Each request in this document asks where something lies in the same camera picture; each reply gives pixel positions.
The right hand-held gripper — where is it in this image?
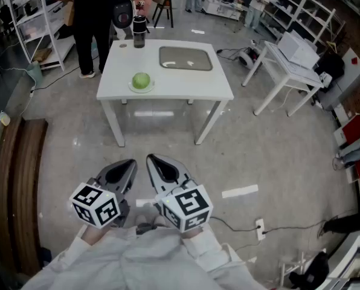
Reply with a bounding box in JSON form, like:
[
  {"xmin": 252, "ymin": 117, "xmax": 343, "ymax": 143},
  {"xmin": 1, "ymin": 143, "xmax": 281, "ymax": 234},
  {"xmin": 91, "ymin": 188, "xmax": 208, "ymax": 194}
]
[{"xmin": 146, "ymin": 153, "xmax": 214, "ymax": 234}]

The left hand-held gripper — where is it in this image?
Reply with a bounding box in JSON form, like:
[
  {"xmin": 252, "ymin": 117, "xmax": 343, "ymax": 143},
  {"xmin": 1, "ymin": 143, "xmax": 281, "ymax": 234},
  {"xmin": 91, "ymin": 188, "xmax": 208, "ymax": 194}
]
[{"xmin": 68, "ymin": 159, "xmax": 138, "ymax": 230}]

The white dish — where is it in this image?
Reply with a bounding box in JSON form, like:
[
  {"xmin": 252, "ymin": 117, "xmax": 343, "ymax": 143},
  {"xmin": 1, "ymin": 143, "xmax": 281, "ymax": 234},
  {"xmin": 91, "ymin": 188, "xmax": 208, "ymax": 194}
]
[{"xmin": 127, "ymin": 80, "xmax": 156, "ymax": 94}]

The green cabbage vegetable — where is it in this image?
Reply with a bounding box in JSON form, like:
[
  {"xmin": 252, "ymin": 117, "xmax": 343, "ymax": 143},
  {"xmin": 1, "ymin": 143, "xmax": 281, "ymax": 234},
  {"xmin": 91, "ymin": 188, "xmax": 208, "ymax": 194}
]
[{"xmin": 132, "ymin": 72, "xmax": 151, "ymax": 89}]

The person's left forearm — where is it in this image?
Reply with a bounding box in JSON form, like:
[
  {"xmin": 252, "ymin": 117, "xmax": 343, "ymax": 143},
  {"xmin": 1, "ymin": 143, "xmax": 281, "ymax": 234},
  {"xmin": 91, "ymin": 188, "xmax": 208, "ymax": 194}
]
[{"xmin": 40, "ymin": 224, "xmax": 129, "ymax": 277}]

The person's right forearm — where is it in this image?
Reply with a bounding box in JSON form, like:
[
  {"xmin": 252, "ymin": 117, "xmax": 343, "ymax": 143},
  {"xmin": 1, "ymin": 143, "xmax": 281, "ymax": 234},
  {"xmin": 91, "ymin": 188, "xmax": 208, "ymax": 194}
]
[{"xmin": 179, "ymin": 228, "xmax": 247, "ymax": 271}]

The white floor tape strip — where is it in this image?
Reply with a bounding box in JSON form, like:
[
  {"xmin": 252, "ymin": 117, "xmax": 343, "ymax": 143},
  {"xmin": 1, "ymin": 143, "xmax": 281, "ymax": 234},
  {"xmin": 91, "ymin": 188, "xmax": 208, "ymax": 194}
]
[{"xmin": 221, "ymin": 184, "xmax": 259, "ymax": 199}]

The person's white clothing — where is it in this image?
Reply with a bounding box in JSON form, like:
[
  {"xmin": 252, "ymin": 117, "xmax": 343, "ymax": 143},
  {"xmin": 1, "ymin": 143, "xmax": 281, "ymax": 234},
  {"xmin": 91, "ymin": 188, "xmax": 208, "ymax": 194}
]
[{"xmin": 21, "ymin": 225, "xmax": 265, "ymax": 290}]

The brown wooden bench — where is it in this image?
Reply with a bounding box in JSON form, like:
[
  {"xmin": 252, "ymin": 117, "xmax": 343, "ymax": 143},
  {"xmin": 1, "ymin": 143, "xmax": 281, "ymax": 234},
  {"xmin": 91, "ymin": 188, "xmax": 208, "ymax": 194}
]
[{"xmin": 0, "ymin": 115, "xmax": 49, "ymax": 279}]

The white power strip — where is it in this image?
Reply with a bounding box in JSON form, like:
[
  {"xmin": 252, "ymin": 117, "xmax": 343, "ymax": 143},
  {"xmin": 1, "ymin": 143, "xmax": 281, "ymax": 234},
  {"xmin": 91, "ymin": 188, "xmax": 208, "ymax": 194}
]
[{"xmin": 255, "ymin": 218, "xmax": 266, "ymax": 241}]

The grey glass inset panel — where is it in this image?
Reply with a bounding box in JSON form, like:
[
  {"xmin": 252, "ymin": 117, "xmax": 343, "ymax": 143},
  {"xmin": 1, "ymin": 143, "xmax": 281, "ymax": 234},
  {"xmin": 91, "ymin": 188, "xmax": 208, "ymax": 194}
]
[{"xmin": 159, "ymin": 46, "xmax": 214, "ymax": 72}]

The pale green bin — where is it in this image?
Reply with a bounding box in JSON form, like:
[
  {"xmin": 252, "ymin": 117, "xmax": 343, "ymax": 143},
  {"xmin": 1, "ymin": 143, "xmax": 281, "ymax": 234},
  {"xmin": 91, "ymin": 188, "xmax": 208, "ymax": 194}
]
[{"xmin": 27, "ymin": 61, "xmax": 44, "ymax": 88}]

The white wheeled device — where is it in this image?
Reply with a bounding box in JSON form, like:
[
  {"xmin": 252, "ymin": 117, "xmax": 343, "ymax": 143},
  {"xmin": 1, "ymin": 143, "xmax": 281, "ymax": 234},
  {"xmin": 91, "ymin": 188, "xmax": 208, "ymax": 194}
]
[{"xmin": 238, "ymin": 47, "xmax": 260, "ymax": 68}]

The white side table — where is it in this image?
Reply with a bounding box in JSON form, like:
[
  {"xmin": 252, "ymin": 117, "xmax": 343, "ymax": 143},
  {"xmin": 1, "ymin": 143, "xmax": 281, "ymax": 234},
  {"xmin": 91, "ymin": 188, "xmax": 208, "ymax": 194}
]
[{"xmin": 242, "ymin": 40, "xmax": 325, "ymax": 117}]

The black and white robot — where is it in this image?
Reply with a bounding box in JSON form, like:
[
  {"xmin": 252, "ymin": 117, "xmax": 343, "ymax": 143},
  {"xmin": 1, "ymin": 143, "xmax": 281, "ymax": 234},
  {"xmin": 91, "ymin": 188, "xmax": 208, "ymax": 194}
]
[{"xmin": 111, "ymin": 0, "xmax": 136, "ymax": 40}]

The black bag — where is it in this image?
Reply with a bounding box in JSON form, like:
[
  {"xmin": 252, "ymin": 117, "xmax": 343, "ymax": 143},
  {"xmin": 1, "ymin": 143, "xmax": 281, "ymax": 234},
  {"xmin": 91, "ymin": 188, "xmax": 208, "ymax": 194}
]
[{"xmin": 288, "ymin": 251, "xmax": 331, "ymax": 290}]

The white metal shelf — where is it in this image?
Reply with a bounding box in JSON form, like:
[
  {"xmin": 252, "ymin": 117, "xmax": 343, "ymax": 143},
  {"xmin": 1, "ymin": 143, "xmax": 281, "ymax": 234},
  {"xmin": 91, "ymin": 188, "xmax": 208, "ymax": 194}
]
[
  {"xmin": 257, "ymin": 0, "xmax": 346, "ymax": 53},
  {"xmin": 7, "ymin": 0, "xmax": 76, "ymax": 71}
]

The white low table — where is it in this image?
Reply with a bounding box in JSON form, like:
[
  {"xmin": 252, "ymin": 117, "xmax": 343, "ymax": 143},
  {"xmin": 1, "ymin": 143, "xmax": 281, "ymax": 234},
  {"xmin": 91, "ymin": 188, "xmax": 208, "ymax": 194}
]
[{"xmin": 203, "ymin": 0, "xmax": 249, "ymax": 21}]

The white cardboard box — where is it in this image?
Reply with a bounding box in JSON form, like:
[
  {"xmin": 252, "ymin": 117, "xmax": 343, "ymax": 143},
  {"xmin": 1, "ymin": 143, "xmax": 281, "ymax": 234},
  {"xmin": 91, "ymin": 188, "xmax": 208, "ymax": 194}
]
[{"xmin": 277, "ymin": 30, "xmax": 320, "ymax": 69}]

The red and white box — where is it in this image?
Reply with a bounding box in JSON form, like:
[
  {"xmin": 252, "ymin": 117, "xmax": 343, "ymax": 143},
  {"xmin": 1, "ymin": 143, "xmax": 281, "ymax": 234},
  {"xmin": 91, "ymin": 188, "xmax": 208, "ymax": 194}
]
[{"xmin": 333, "ymin": 113, "xmax": 360, "ymax": 147}]

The black power cable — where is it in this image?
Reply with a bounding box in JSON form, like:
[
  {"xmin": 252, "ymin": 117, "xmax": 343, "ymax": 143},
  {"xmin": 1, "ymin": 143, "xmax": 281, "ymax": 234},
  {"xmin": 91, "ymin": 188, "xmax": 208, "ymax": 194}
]
[{"xmin": 209, "ymin": 215, "xmax": 329, "ymax": 234}]

